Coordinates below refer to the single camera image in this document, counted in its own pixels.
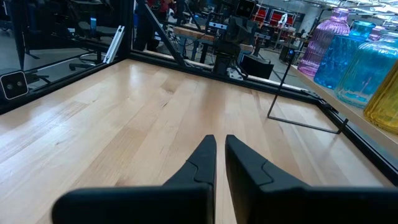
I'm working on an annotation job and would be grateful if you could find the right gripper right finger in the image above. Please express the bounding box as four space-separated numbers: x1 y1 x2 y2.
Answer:
225 134 398 224

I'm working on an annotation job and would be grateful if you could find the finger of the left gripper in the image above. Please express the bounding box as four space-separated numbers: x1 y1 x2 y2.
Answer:
228 17 243 44
242 17 257 44

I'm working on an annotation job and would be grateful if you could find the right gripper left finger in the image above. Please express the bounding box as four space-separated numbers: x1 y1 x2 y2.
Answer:
52 134 218 224

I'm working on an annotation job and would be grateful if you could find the pink ribbed glass vase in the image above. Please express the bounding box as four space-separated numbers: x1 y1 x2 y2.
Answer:
297 7 351 78

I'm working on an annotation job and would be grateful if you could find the blue rippled glass vase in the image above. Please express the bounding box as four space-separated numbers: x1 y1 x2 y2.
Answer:
313 21 377 90

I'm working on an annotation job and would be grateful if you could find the clear glass vase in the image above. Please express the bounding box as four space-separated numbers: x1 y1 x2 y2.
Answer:
334 30 398 109

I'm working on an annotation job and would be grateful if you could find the yellow glass vase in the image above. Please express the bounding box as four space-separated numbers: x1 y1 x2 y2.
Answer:
363 62 398 135

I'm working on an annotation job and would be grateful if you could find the red chair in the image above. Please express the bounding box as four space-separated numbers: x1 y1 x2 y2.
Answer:
269 9 296 28
253 4 270 23

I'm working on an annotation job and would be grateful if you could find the silver mounting plate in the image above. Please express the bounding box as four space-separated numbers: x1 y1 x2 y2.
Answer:
226 67 244 80

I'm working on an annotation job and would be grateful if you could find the black box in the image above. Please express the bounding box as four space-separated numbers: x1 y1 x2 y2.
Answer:
239 54 275 80

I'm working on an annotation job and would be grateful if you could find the wooden workbench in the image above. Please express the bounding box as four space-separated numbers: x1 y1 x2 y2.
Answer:
172 26 261 63

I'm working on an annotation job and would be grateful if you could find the person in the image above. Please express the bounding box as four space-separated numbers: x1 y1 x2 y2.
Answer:
133 0 175 52

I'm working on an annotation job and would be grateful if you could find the black office chair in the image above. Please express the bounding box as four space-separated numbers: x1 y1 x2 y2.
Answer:
68 17 125 72

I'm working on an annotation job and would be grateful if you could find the wooden shelf with black frame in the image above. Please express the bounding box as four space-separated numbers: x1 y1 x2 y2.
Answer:
266 52 398 156

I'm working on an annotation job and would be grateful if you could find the silver bracket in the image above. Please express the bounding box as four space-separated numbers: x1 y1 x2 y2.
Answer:
103 25 126 65

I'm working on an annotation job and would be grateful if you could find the table-level camera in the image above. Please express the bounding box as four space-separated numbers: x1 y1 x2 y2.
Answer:
0 70 29 101

